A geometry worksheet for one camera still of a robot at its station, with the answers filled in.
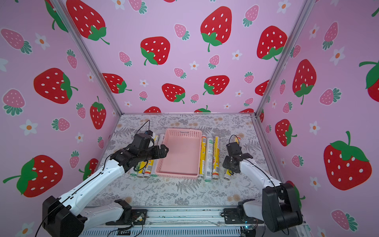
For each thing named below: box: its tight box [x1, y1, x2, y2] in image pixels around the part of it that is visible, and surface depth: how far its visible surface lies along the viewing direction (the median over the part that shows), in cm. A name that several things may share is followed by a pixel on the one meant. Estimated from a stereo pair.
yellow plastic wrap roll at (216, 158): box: [212, 136, 220, 181], surface depth 92 cm
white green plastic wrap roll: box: [204, 136, 215, 183], surface depth 92 cm
